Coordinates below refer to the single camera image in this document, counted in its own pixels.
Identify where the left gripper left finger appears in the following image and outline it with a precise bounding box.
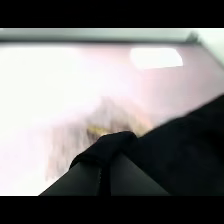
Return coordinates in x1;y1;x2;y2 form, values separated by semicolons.
39;160;103;197

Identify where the dark green shirt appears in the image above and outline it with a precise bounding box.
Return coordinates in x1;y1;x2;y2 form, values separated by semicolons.
69;94;224;197

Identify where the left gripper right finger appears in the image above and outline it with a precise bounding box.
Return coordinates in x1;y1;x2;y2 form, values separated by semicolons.
109;152;171;197

